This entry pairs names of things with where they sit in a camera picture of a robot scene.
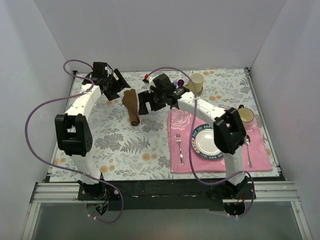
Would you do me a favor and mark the brown cloth napkin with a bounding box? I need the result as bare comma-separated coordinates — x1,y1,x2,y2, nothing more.
122,89,140,126

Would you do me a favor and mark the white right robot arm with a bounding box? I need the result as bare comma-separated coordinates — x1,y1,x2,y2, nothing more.
138,74,248,199

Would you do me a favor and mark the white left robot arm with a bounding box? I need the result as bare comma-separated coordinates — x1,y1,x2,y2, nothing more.
54,62,130,200

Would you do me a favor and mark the purple plastic spoon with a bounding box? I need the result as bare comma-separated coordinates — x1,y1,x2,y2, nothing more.
177,79,185,87

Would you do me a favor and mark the speckled round coaster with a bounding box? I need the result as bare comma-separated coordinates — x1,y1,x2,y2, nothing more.
184,84,203,96

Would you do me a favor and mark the pale yellow cup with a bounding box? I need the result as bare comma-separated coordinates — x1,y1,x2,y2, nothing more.
188,72,205,90

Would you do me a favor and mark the silver metal fork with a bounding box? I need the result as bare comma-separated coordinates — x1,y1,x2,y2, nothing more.
175,133,185,165

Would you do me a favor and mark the white plate green rim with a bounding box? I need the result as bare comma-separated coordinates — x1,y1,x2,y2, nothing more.
191,124,223,161

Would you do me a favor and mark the cream mug dark rim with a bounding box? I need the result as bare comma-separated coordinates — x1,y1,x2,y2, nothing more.
237,104,255,131

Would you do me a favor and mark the silver metal spoon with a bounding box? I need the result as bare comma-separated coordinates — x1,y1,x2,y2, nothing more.
245,135,253,168

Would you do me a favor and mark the pink floral placemat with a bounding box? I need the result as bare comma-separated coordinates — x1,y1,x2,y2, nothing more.
168,109,273,174

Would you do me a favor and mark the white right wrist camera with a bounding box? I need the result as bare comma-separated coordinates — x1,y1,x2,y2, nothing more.
142,74,156,93

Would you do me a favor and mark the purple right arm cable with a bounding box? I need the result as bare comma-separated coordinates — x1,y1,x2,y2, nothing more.
144,66,256,218

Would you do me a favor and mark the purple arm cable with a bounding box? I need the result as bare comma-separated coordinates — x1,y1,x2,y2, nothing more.
144,66,256,218
24,59,125,224

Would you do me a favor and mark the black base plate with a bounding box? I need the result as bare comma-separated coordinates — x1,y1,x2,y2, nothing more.
77,179,256,211

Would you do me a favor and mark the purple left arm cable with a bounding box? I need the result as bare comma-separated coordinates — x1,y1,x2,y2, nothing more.
24,59,125,224

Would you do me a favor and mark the aluminium front rail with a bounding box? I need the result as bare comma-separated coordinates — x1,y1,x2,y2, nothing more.
31,181,300,203

